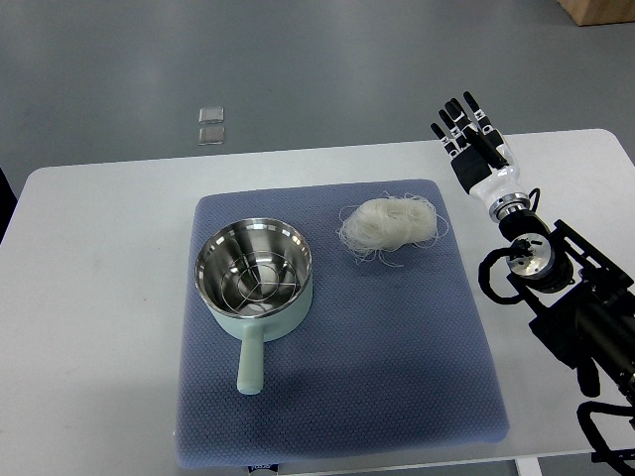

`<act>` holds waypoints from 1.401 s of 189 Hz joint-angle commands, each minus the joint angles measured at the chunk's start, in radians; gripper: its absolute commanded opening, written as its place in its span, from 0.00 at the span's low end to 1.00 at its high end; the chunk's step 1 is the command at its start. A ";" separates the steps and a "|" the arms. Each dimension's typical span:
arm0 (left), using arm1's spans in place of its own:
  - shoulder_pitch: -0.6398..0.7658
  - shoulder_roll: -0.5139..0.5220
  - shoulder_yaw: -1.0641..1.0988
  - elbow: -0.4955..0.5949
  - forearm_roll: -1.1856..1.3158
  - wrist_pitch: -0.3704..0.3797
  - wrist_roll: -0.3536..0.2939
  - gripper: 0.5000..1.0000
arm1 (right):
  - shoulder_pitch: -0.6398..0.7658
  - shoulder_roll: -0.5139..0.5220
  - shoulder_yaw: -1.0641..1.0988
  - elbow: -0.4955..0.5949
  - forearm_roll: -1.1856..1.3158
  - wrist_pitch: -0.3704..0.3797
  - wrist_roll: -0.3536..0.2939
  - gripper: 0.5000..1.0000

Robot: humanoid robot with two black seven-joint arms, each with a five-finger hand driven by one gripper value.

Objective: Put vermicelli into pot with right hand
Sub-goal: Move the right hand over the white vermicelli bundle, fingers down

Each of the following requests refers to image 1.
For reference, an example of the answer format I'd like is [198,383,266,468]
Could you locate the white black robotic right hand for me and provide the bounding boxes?
[431,91,531,222]

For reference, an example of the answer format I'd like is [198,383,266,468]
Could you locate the white vermicelli noodle bundle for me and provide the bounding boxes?
[336,192,450,268]

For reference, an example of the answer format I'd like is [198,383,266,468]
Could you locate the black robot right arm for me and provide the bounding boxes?
[478,189,634,475]

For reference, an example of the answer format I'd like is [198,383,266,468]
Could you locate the mint green steel pot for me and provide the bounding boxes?
[194,217,314,396]

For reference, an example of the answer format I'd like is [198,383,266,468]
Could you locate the wooden box corner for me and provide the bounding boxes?
[558,0,634,27]

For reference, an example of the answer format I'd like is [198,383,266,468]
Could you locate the blue textured mat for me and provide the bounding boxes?
[176,179,509,468]

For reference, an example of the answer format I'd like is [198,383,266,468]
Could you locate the lower clear floor tile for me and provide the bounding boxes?
[198,125,225,146]

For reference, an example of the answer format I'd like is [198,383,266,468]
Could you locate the clear floor tile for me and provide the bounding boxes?
[198,106,224,124]
[198,125,225,146]

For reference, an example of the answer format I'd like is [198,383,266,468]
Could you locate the upper clear floor tile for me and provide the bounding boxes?
[198,106,224,124]

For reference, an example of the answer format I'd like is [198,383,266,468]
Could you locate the white table leg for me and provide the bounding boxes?
[515,457,543,476]

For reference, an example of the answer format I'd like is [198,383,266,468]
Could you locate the wire steaming rack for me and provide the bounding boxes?
[220,253,302,316]

